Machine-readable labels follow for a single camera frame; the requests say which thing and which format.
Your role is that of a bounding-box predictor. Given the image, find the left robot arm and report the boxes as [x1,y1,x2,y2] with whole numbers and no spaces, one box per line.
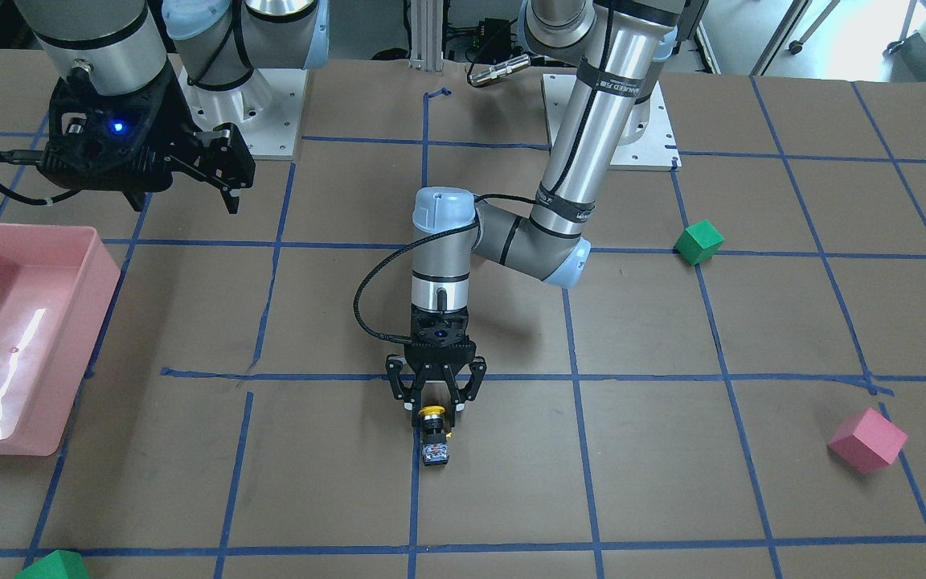
[379,1,685,426]

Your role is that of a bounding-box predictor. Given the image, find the green cube near left arm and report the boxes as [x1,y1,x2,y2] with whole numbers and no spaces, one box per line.
[673,220,725,266]

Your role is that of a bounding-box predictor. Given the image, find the black power adapter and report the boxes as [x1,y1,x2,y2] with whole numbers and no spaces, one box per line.
[473,18,515,63]

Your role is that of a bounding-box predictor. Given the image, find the pink cube far side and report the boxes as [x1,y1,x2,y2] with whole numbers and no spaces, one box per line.
[827,408,909,475]

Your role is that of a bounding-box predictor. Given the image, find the green cube table edge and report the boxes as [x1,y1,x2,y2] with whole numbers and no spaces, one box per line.
[15,550,91,579]

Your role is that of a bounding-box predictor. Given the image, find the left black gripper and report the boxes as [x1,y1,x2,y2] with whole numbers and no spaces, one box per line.
[386,306,486,426]

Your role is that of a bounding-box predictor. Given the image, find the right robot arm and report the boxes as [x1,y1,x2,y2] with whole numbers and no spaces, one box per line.
[0,1,330,214]

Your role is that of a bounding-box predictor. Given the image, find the pink plastic bin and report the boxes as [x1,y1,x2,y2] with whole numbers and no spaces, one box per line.
[0,223,119,457]

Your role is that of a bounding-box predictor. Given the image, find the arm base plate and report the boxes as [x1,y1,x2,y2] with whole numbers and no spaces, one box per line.
[543,74,681,171]
[179,68,309,160]

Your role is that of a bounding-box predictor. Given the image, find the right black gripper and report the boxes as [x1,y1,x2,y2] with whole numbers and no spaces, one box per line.
[37,61,255,214]

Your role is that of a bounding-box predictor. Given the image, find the aluminium frame post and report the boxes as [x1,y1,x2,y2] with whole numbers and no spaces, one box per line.
[405,1,447,76]

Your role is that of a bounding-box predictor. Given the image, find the yellow push button switch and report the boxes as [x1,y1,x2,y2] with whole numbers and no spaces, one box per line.
[416,404,451,468]

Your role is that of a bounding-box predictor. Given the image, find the silver cable connector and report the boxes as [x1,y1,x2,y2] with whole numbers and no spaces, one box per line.
[467,54,531,88]

